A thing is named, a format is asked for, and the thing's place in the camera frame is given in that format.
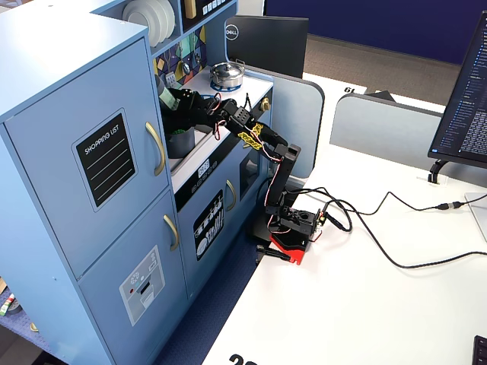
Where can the red and green marker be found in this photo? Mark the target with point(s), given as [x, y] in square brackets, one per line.
[5, 304]

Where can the green peas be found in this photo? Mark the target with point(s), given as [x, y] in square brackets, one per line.
[177, 131]

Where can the blue dishwasher door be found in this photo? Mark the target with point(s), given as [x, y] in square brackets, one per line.
[190, 273]

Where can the red and black robot base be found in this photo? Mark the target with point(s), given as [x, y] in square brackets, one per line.
[293, 239]

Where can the blue toy kitchen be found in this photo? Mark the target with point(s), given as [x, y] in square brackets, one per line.
[57, 76]

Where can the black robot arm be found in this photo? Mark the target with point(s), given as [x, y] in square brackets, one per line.
[281, 167]

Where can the dark tape roll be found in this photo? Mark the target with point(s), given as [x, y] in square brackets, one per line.
[16, 307]

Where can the white toy plate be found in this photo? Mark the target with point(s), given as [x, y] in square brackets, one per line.
[161, 17]
[139, 21]
[172, 15]

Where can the blue upper fridge door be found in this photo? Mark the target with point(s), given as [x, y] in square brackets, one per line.
[45, 159]

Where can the black Dell monitor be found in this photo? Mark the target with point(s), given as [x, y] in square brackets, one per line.
[274, 45]

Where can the black keyboard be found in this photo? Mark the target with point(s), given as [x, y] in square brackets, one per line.
[481, 351]

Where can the black table clamp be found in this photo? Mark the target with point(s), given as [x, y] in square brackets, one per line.
[272, 252]

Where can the stainless steel toy pot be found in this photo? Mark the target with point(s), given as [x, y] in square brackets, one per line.
[226, 74]

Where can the black shopping list board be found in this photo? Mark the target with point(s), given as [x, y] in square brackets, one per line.
[104, 159]

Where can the monitor showing code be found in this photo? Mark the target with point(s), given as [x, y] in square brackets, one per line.
[466, 102]

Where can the black monitor stand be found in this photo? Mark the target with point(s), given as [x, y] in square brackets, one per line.
[435, 169]

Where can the toy microwave panel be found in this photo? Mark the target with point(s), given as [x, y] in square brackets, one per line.
[213, 9]

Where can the gray desk partition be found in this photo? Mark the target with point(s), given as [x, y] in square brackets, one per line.
[300, 114]
[384, 129]

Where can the gray toy pot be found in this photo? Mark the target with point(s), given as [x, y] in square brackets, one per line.
[180, 146]

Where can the toy oven door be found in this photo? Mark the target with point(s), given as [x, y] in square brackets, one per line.
[248, 173]

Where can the blue lower freezer door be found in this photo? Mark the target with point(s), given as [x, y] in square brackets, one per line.
[114, 304]

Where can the silver laptop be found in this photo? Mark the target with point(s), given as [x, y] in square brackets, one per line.
[478, 213]

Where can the gray salt shaker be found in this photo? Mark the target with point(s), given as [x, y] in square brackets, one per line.
[167, 98]

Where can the gold stove knob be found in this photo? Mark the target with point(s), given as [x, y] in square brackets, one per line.
[265, 104]

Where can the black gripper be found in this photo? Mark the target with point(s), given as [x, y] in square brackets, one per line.
[185, 99]

